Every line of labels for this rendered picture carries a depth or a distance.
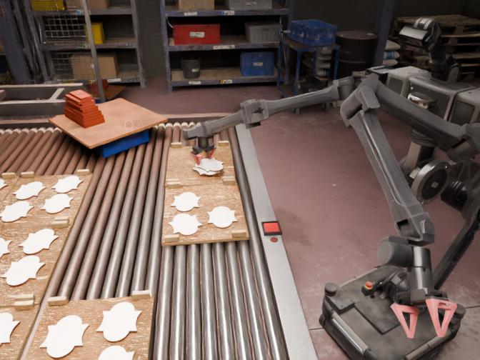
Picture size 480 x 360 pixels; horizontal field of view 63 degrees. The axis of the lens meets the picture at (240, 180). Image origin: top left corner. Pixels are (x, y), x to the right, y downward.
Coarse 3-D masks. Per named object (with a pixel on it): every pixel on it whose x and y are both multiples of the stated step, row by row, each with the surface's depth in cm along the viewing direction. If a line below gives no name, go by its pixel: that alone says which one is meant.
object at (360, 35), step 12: (336, 36) 504; (348, 36) 503; (360, 36) 503; (372, 36) 504; (348, 48) 496; (360, 48) 492; (372, 48) 497; (348, 60) 503; (360, 60) 500; (372, 60) 509; (348, 72) 510; (360, 72) 509
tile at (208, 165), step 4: (204, 160) 206; (208, 160) 206; (212, 160) 206; (200, 164) 202; (204, 164) 202; (208, 164) 202; (212, 164) 202; (216, 164) 202; (220, 164) 202; (200, 168) 200; (204, 168) 199; (208, 168) 199; (212, 168) 199; (216, 168) 199; (220, 168) 199
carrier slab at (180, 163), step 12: (180, 156) 214; (192, 156) 214; (204, 156) 214; (216, 156) 214; (228, 156) 215; (168, 168) 204; (180, 168) 204; (192, 168) 204; (228, 168) 204; (180, 180) 194; (192, 180) 194; (204, 180) 194; (216, 180) 194
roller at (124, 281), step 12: (144, 156) 219; (144, 168) 207; (144, 180) 197; (144, 192) 189; (132, 216) 172; (132, 228) 164; (132, 240) 158; (132, 252) 153; (132, 264) 148; (120, 276) 142; (120, 288) 136
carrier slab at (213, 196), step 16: (176, 192) 184; (192, 192) 185; (208, 192) 185; (224, 192) 185; (208, 208) 174; (240, 208) 174; (208, 224) 164; (240, 224) 164; (192, 240) 156; (208, 240) 156; (224, 240) 157; (240, 240) 158
